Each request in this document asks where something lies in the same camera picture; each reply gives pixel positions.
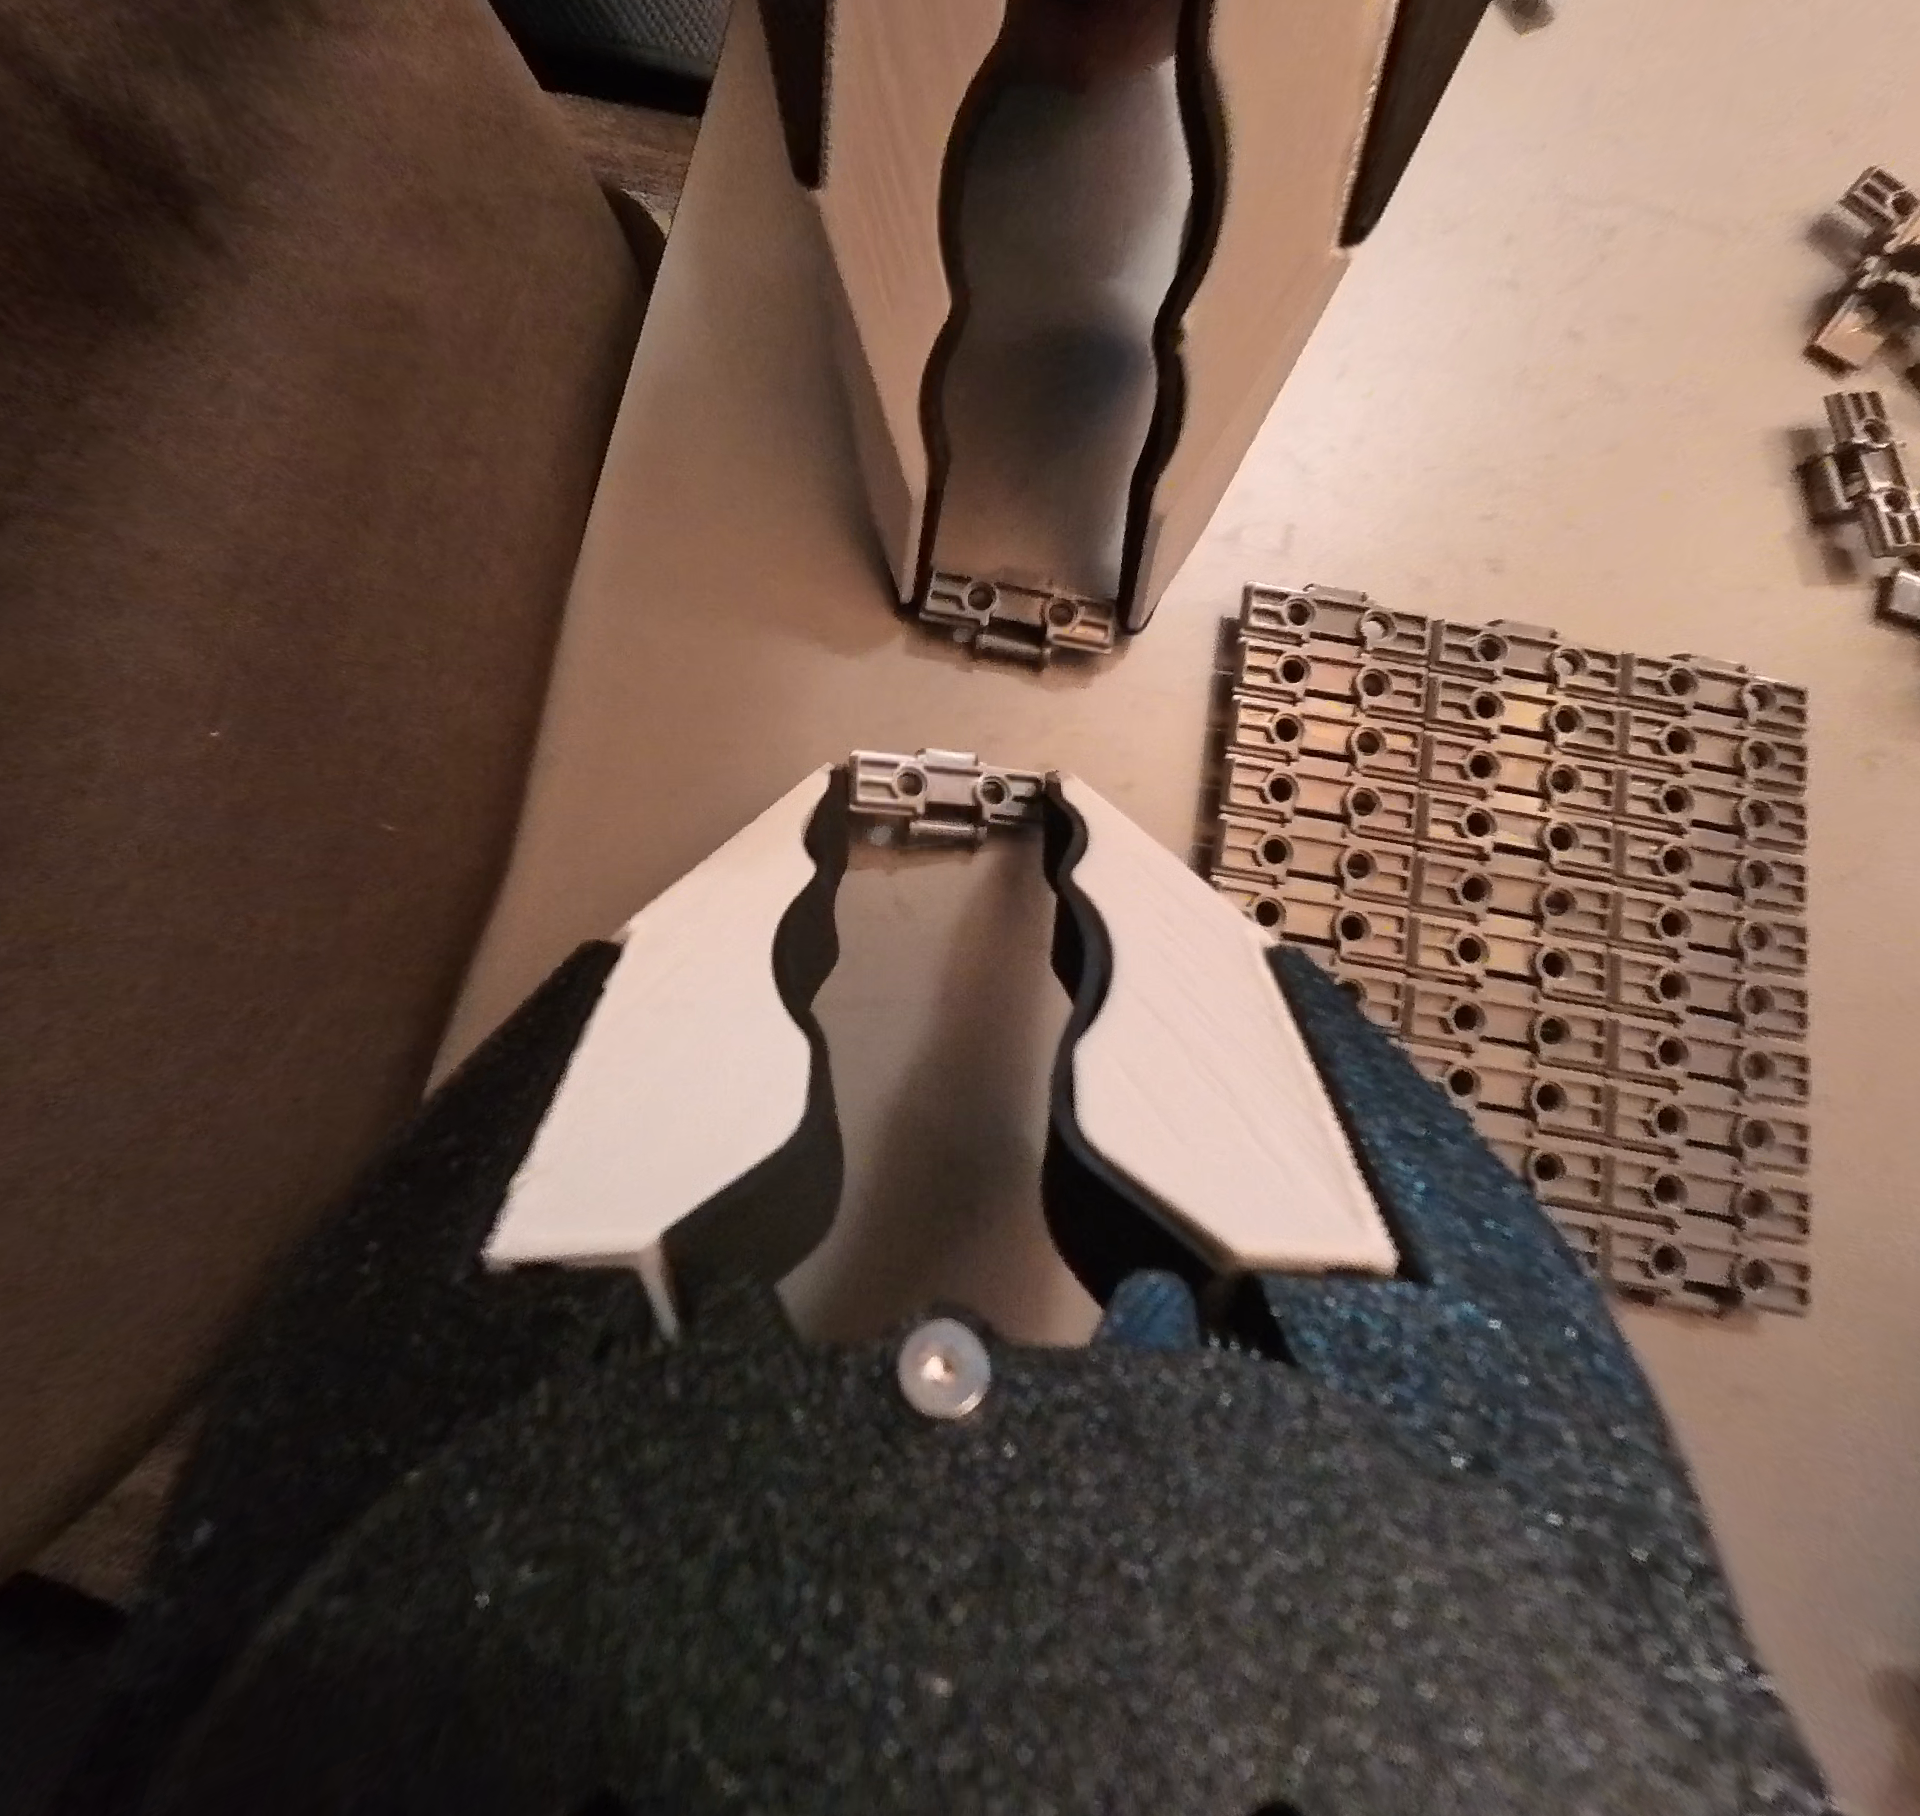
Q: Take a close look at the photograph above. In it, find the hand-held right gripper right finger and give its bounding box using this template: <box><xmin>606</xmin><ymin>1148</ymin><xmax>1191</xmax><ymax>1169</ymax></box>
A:
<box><xmin>1046</xmin><ymin>773</ymin><xmax>1401</xmax><ymax>1340</ymax></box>

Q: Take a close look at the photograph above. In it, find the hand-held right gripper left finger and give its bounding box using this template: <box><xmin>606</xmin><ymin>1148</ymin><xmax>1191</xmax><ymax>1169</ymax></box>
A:
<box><xmin>487</xmin><ymin>762</ymin><xmax>850</xmax><ymax>1340</ymax></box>

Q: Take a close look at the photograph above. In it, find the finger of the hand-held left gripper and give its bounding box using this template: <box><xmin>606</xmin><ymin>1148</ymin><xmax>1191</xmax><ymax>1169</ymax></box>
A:
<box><xmin>822</xmin><ymin>0</ymin><xmax>1036</xmax><ymax>606</ymax></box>
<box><xmin>1116</xmin><ymin>0</ymin><xmax>1425</xmax><ymax>636</ymax></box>

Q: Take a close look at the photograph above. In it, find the pile of track links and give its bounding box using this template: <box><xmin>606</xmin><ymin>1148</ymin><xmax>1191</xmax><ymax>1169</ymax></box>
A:
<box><xmin>1795</xmin><ymin>166</ymin><xmax>1920</xmax><ymax>626</ymax></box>

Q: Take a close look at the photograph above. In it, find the mat of joined track links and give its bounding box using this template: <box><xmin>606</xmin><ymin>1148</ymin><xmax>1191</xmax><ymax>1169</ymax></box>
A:
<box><xmin>1193</xmin><ymin>577</ymin><xmax>1811</xmax><ymax>1315</ymax></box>

